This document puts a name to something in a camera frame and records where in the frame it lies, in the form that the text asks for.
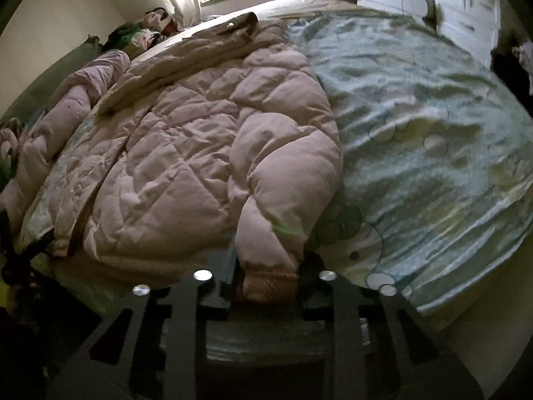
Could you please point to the pink quilted jacket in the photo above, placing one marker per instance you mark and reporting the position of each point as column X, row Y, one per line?
column 187, row 154

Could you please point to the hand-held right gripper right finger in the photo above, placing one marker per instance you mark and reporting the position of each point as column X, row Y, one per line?
column 310, row 287

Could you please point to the bed with beige sheet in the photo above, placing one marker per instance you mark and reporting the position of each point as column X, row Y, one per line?
column 300, row 6

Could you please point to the pale lilac garment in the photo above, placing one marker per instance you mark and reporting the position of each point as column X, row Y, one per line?
column 525, row 62

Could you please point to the dark hanging garment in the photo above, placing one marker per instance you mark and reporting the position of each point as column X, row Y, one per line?
column 506, row 75

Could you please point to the pink green floral quilt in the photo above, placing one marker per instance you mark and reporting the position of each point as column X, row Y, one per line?
column 8, row 146

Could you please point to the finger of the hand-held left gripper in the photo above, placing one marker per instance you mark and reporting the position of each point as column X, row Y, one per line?
column 25, row 260

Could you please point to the pile of clothes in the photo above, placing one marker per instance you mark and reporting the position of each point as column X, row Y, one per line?
column 137, row 33

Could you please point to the pink duvet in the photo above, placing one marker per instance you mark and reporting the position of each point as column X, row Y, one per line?
column 75, row 91

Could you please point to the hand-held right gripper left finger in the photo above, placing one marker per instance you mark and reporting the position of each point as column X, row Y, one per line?
column 228, row 271

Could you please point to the green headboard cover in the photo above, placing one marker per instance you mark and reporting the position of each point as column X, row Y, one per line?
column 54, row 79

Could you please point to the white chest of drawers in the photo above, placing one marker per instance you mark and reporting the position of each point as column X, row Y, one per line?
column 466, row 12

